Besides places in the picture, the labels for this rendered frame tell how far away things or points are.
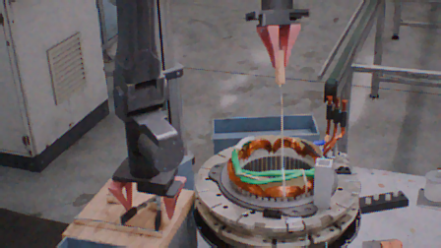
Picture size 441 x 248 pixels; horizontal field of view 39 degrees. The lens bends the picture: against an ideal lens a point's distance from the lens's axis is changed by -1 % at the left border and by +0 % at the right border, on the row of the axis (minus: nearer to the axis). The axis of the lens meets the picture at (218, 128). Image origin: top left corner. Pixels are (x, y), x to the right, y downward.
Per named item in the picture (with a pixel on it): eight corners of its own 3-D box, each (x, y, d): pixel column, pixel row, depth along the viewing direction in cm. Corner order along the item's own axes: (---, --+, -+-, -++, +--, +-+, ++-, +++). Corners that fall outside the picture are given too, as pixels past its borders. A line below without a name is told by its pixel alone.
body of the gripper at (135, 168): (166, 193, 107) (163, 157, 104) (112, 184, 110) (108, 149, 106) (179, 172, 113) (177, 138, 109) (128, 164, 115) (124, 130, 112)
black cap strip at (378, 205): (408, 206, 166) (409, 199, 165) (355, 216, 163) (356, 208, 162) (400, 196, 170) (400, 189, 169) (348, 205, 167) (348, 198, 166)
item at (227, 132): (309, 209, 167) (312, 113, 154) (316, 233, 157) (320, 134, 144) (217, 214, 167) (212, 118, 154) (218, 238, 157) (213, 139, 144)
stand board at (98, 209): (157, 262, 109) (157, 251, 108) (63, 244, 115) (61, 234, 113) (196, 200, 126) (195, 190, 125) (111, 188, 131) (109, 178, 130)
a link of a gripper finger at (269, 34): (308, 66, 109) (305, 12, 108) (269, 68, 107) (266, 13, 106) (294, 66, 115) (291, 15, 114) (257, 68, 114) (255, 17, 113)
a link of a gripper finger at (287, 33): (303, 66, 109) (300, 12, 108) (264, 69, 107) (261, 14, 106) (289, 66, 115) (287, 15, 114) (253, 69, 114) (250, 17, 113)
